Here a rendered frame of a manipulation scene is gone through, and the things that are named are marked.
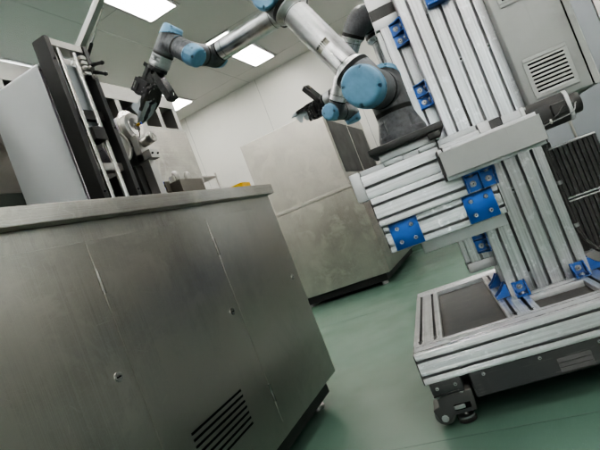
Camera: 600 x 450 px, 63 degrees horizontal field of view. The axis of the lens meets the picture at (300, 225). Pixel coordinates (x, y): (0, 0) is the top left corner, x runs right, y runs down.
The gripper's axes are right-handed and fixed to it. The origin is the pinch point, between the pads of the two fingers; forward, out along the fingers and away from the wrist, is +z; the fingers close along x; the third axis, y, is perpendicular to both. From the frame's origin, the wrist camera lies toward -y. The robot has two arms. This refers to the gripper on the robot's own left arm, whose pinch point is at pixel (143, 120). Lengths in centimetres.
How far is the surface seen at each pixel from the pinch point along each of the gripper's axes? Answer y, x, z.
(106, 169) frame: -22.0, 37.7, 8.2
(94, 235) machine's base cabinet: -48, 67, 11
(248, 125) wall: 176, -449, 50
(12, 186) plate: 15.8, 31.3, 34.3
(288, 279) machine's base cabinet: -72, -20, 30
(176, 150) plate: 28, -72, 24
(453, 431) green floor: -142, 18, 27
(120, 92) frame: 51, -44, 5
